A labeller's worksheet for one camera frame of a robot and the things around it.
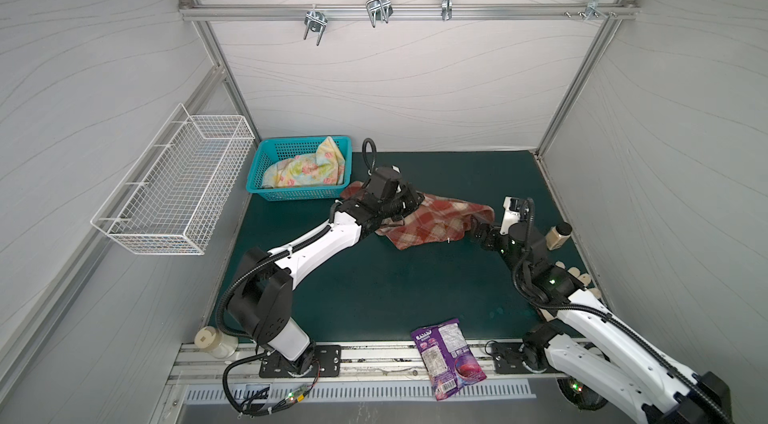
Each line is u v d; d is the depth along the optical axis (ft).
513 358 2.41
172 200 2.23
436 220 3.06
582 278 2.89
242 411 2.21
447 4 2.35
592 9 2.51
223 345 2.43
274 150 3.74
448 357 2.37
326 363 2.40
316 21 2.61
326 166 3.60
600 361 1.82
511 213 2.20
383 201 2.07
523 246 1.81
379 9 2.51
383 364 2.41
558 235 2.90
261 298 1.41
